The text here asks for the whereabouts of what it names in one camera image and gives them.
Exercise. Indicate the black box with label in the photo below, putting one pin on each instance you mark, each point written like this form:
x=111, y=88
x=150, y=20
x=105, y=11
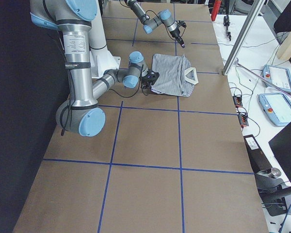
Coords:
x=257, y=158

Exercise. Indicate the red cylinder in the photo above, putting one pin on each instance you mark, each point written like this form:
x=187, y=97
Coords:
x=215, y=10

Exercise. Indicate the orange black power strip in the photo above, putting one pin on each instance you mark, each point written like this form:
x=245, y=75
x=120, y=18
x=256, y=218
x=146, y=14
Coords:
x=241, y=111

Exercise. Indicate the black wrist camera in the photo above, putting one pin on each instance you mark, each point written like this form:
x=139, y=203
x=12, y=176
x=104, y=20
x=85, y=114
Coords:
x=151, y=76
x=181, y=23

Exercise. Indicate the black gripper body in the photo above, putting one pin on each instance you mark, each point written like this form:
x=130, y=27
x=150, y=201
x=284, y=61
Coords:
x=145, y=83
x=175, y=34

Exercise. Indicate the blue teach pendant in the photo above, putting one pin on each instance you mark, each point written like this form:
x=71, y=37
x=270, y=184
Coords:
x=277, y=108
x=279, y=76

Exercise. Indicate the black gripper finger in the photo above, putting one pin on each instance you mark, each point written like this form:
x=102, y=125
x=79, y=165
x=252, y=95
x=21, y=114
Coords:
x=180, y=41

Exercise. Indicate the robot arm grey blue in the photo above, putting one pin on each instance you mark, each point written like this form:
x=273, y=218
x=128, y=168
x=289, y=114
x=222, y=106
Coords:
x=151, y=21
x=83, y=46

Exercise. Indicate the black tripod stick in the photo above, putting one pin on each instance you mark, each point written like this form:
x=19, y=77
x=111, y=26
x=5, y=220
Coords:
x=226, y=23

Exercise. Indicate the black clamp stand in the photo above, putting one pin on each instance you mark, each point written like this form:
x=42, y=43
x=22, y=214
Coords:
x=274, y=192

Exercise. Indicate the aluminium frame post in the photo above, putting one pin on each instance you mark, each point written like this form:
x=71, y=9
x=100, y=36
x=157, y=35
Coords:
x=250, y=19

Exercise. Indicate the striped polo shirt cream collar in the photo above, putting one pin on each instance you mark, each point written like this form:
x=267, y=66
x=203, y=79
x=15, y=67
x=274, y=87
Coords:
x=171, y=79

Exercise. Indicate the far blue teach pendant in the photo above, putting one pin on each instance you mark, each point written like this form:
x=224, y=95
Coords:
x=279, y=76

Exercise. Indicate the near blue teach pendant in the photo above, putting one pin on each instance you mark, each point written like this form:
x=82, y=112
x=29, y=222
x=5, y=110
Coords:
x=277, y=108

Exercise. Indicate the black monitor corner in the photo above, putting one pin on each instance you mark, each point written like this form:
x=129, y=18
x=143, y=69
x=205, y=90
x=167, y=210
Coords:
x=281, y=148

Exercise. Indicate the white column pedestal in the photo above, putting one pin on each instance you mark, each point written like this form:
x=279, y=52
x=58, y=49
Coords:
x=100, y=57

